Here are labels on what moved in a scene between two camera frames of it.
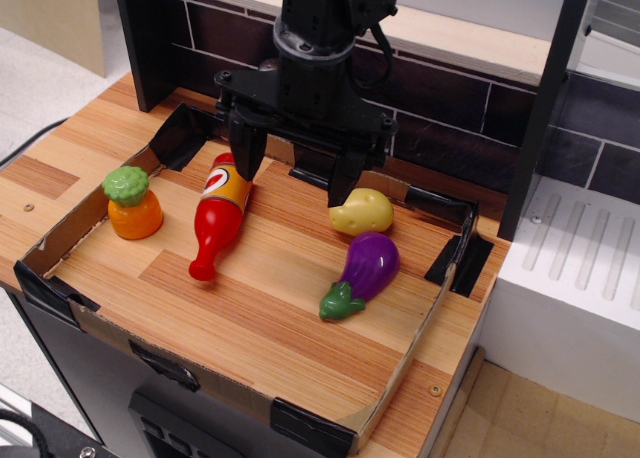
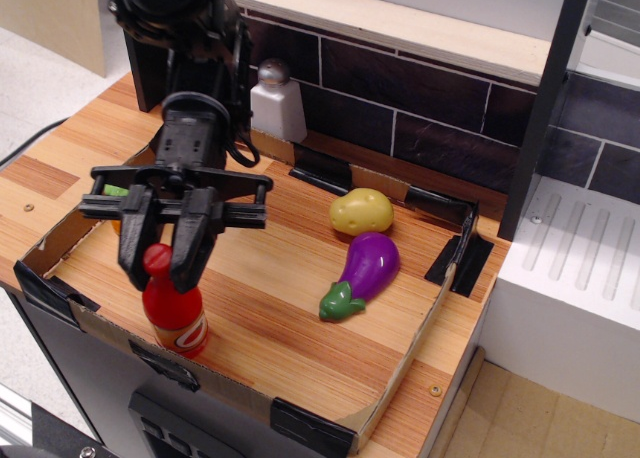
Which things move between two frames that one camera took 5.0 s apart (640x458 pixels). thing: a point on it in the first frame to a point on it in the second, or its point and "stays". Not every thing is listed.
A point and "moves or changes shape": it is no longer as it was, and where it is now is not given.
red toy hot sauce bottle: (219, 213) moves or changes shape
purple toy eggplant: (370, 269) stays
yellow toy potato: (364, 210) stays
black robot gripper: (311, 94) to (191, 153)
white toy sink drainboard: (566, 307) stays
